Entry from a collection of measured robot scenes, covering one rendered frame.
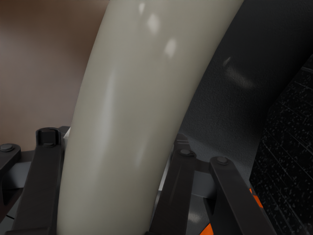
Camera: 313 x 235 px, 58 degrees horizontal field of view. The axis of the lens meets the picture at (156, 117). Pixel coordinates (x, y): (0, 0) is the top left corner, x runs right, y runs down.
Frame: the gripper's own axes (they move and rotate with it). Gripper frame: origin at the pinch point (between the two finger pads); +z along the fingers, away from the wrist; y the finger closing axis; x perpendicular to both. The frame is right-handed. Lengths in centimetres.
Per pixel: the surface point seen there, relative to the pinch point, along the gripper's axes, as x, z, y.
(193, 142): -36, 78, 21
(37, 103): -27, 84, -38
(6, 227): -45, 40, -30
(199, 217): -69, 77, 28
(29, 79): -18, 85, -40
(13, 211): -45, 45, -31
